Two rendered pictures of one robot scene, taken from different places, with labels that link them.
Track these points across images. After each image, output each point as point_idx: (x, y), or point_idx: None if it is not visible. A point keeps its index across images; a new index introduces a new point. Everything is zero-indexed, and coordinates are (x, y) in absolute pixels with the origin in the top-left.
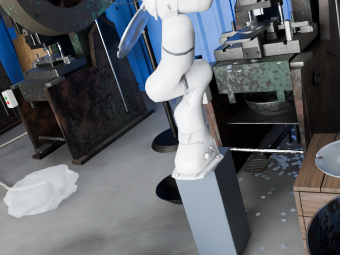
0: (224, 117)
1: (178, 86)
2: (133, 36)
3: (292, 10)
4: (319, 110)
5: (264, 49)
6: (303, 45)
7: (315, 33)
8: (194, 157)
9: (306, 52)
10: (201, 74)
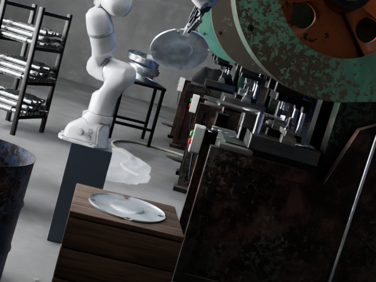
0: None
1: (97, 68)
2: (181, 56)
3: (324, 132)
4: (233, 221)
5: (245, 134)
6: (258, 146)
7: (307, 160)
8: (71, 123)
9: (249, 150)
10: (114, 71)
